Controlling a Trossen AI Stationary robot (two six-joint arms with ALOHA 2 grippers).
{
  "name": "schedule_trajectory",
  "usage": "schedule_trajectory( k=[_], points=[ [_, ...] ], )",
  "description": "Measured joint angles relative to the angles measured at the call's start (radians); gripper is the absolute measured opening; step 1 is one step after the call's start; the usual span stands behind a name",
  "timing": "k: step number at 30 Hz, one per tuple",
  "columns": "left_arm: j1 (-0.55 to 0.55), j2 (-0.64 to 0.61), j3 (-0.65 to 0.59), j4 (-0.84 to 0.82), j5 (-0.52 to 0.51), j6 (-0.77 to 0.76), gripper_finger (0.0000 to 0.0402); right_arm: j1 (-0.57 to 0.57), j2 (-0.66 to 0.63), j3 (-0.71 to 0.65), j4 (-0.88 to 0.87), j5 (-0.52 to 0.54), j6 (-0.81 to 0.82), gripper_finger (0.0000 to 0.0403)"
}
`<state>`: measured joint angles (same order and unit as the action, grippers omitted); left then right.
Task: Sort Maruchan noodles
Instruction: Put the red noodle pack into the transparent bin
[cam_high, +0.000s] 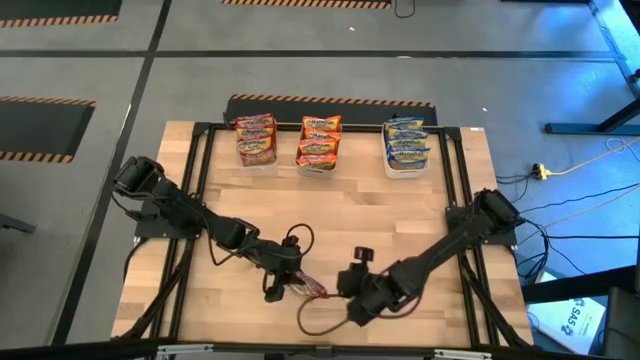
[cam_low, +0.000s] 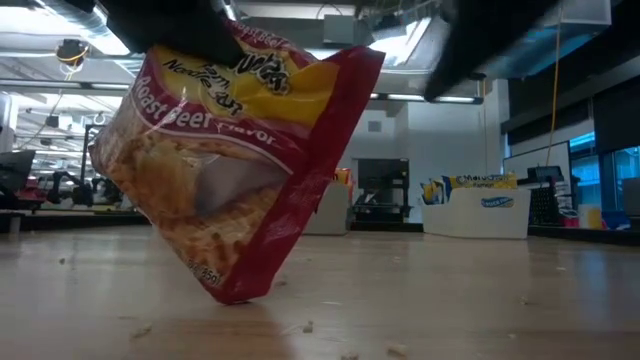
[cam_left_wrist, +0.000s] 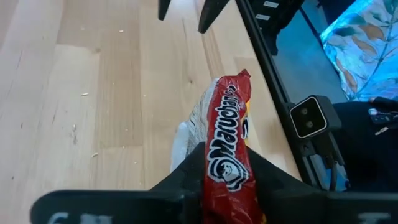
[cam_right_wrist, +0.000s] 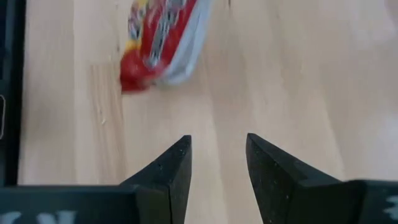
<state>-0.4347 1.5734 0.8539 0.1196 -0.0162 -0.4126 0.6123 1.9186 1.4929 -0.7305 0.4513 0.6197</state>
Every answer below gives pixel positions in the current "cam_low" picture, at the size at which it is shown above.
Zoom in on red roast beef ramen packet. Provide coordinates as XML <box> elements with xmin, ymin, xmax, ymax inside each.
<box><xmin>88</xmin><ymin>18</ymin><xmax>387</xmax><ymax>306</ymax></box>

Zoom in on fluorescent light fixture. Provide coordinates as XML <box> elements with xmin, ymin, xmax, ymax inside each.
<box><xmin>368</xmin><ymin>92</ymin><xmax>485</xmax><ymax>106</ymax></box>

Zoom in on white plastic bin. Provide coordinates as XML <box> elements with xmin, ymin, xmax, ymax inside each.
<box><xmin>420</xmin><ymin>186</ymin><xmax>533</xmax><ymax>241</ymax></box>

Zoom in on black perforated rack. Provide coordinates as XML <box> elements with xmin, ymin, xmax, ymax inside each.
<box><xmin>525</xmin><ymin>165</ymin><xmax>569</xmax><ymax>227</ymax></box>

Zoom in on black shelving rack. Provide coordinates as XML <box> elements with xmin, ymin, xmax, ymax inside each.
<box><xmin>352</xmin><ymin>157</ymin><xmax>412</xmax><ymax>225</ymax></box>

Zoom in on black background robot arms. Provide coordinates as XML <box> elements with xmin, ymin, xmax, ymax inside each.
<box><xmin>45</xmin><ymin>169</ymin><xmax>125</xmax><ymax>208</ymax></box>

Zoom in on blue lit monitor screen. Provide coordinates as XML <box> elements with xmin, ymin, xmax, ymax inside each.
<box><xmin>601</xmin><ymin>145</ymin><xmax>640</xmax><ymax>214</ymax></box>

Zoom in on black tilted monitor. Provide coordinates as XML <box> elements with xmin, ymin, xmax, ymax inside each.
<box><xmin>0</xmin><ymin>148</ymin><xmax>37</xmax><ymax>195</ymax></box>

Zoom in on grey plastic bin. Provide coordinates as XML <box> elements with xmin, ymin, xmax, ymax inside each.
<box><xmin>302</xmin><ymin>181</ymin><xmax>352</xmax><ymax>237</ymax></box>

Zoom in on yellow hanging cable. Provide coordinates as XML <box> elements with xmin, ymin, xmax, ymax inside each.
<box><xmin>543</xmin><ymin>7</ymin><xmax>563</xmax><ymax>169</ymax></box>

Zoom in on ceiling cable reel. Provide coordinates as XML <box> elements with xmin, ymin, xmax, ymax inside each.
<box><xmin>54</xmin><ymin>38</ymin><xmax>91</xmax><ymax>70</ymax></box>

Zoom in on grey ceiling duct box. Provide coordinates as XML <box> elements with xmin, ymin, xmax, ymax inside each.
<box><xmin>322</xmin><ymin>13</ymin><xmax>357</xmax><ymax>47</ymax></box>

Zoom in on black metal frame stand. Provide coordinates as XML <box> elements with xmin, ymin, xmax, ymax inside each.
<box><xmin>78</xmin><ymin>123</ymin><xmax>105</xmax><ymax>192</ymax></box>

